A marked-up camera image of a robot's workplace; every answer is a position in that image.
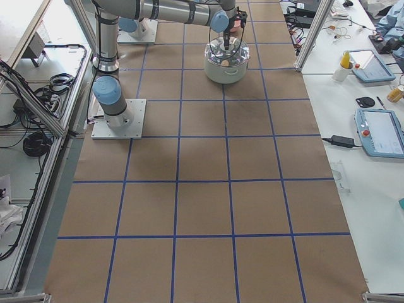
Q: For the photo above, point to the pale green steel pot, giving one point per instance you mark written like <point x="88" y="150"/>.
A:
<point x="226" y="66"/>

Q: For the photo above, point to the brown gridded table mat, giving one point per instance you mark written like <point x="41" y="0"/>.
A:
<point x="227" y="197"/>

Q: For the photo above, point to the black round disc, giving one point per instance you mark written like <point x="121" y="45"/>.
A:
<point x="365" y="102"/>

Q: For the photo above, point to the blue teach pendant far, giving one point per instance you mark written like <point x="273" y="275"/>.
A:
<point x="369" y="67"/>

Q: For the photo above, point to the blue teach pendant near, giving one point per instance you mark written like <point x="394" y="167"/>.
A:
<point x="379" y="132"/>

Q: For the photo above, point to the blue teach pendant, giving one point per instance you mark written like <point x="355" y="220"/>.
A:
<point x="369" y="67"/>
<point x="379" y="132"/>

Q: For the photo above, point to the white mug with yellow item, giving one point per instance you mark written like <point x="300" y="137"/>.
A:
<point x="345" y="67"/>

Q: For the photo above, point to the pink plastic bowl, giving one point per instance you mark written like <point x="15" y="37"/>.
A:
<point x="235" y="28"/>

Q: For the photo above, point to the black power adapter brick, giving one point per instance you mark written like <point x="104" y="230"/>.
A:
<point x="307" y="8"/>

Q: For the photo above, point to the small black power adapter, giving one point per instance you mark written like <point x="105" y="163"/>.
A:
<point x="341" y="141"/>

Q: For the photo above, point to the glass pot lid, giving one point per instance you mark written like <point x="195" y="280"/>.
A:
<point x="237" y="52"/>

